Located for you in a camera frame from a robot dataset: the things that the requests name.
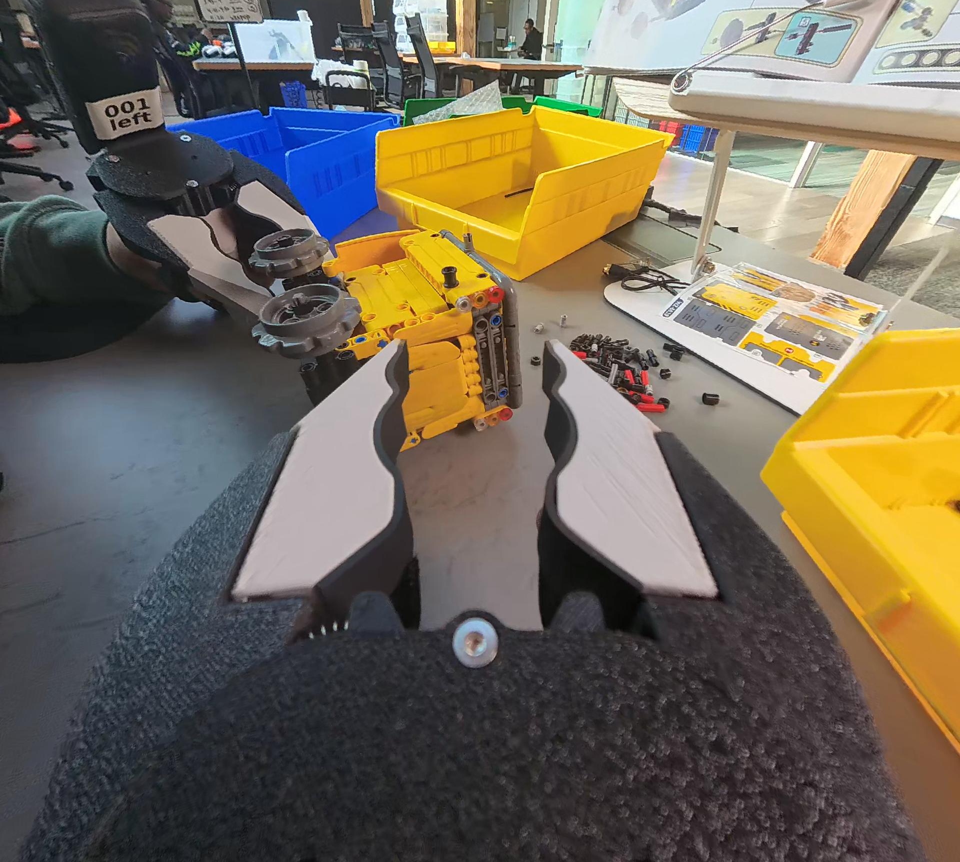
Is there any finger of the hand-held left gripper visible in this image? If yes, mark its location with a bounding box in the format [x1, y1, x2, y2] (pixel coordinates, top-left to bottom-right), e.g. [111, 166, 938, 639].
[217, 179, 325, 255]
[146, 215, 273, 315]

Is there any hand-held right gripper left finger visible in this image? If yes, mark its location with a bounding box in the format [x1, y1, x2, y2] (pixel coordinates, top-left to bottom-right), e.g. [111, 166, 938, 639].
[229, 339, 421, 638]

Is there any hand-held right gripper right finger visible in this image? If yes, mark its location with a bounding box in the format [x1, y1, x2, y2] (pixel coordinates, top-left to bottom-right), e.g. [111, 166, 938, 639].
[537, 339, 721, 636]

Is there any grey lego wheel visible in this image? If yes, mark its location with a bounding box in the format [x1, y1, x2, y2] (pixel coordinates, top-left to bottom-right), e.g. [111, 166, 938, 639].
[247, 229, 333, 280]
[251, 283, 363, 360]

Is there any yellow lego vehicle model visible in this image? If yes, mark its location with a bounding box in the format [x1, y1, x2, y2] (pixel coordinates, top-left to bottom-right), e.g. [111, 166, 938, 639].
[300, 228, 524, 454]

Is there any person's left forearm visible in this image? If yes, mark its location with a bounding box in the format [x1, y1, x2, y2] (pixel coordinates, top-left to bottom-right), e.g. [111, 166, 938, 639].
[0, 194, 162, 319]

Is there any pile of small lego pins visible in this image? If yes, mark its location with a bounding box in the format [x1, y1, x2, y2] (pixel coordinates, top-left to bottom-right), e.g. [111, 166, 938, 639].
[528, 331, 721, 413]

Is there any lego sticker sheet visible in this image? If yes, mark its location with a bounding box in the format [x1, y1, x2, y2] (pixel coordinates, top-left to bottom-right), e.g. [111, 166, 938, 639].
[663, 262, 890, 384]

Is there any person's left hand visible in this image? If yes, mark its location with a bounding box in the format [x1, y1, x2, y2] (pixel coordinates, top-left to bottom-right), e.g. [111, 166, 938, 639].
[105, 220, 196, 304]

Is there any blue storage bin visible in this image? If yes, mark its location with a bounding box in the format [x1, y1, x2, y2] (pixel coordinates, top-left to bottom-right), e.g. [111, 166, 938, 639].
[166, 106, 402, 240]

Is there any black office chair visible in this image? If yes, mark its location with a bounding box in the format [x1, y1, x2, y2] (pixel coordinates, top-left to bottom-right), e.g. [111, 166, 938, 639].
[371, 14, 444, 109]

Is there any yellow storage bin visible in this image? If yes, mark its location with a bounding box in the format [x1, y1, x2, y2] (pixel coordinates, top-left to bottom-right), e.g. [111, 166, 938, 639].
[375, 104, 675, 281]
[761, 328, 960, 754]

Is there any clear plastic bag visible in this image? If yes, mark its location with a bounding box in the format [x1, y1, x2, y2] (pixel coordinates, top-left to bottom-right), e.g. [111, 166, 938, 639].
[411, 82, 505, 126]

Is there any green storage bin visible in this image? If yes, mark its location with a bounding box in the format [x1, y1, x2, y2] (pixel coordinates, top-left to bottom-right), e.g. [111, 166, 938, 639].
[403, 95, 605, 128]

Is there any black cable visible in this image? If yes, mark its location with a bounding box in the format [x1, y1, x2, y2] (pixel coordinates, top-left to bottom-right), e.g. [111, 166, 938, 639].
[603, 262, 691, 294]

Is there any wooden post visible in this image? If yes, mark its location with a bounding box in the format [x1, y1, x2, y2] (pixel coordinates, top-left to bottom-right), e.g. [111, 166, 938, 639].
[810, 149, 920, 272]

